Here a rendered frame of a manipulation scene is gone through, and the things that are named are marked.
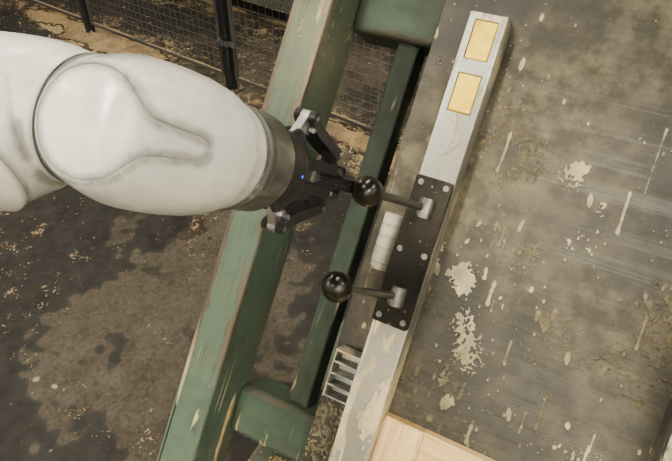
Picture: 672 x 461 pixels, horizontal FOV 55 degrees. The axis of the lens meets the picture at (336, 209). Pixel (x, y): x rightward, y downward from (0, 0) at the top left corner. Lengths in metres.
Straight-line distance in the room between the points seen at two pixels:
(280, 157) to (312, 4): 0.45
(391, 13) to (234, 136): 0.58
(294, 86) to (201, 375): 0.44
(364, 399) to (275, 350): 1.65
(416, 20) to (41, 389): 2.04
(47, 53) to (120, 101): 0.14
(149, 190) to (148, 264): 2.53
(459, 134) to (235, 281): 0.38
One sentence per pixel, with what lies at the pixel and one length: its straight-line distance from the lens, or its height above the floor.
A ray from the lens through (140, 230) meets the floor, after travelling 3.12.
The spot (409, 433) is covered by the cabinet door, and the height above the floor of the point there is 1.20.
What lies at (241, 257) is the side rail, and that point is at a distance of 0.93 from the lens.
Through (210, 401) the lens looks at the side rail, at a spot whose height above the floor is 1.17.
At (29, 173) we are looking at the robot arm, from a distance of 0.52.
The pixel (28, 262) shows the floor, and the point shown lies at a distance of 3.14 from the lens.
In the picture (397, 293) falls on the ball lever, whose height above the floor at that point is 1.37.
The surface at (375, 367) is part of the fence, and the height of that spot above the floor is 1.27.
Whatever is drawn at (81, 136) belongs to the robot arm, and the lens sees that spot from 0.40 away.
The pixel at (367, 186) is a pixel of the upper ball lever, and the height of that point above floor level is 1.52.
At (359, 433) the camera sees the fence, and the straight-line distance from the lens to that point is 0.90.
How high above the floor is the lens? 1.97
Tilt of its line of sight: 39 degrees down
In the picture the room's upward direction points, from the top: straight up
